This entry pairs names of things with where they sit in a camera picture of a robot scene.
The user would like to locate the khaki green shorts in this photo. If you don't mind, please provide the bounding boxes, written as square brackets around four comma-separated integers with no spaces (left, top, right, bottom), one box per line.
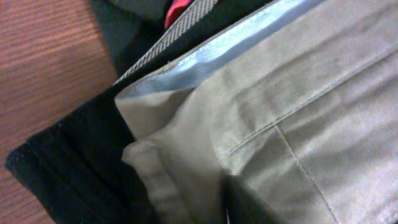
[115,0,397,223]

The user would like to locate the red and white garment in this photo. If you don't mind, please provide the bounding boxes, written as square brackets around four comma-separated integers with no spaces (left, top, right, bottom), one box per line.
[164,0,192,29]

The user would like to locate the black garment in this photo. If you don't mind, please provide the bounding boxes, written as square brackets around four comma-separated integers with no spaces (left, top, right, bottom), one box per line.
[5,0,266,223]

